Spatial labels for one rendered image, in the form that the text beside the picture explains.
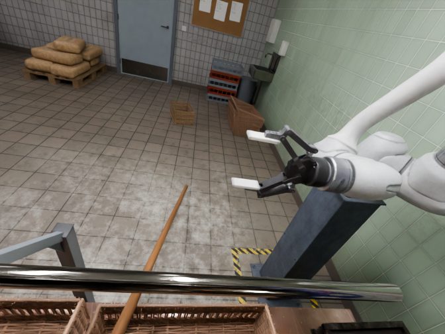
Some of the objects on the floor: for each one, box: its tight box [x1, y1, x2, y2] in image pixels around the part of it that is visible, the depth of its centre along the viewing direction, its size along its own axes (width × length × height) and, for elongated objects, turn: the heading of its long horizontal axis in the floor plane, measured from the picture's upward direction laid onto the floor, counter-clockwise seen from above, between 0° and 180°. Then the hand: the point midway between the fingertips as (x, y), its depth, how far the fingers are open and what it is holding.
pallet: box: [22, 63, 107, 89], centre depth 385 cm, size 120×80×14 cm, turn 167°
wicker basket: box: [227, 105, 260, 137], centre depth 357 cm, size 49×56×28 cm
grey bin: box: [236, 76, 258, 106], centre depth 457 cm, size 38×38×55 cm
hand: (244, 160), depth 50 cm, fingers open, 13 cm apart
